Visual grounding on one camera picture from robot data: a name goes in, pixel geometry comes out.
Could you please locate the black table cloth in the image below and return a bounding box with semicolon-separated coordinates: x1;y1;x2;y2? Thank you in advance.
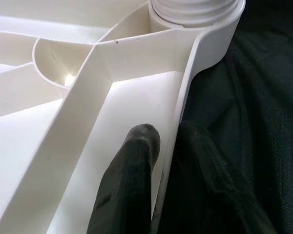
158;0;293;234

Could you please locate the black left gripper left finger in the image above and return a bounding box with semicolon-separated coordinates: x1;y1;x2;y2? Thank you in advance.
86;123;162;234

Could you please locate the white plastic table top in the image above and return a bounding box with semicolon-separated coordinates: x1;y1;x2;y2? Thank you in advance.
0;0;247;234

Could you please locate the white plastic table leg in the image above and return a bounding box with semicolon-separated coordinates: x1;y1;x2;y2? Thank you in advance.
151;0;246;29

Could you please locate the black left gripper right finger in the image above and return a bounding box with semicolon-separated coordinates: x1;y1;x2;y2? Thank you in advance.
158;121;269;234

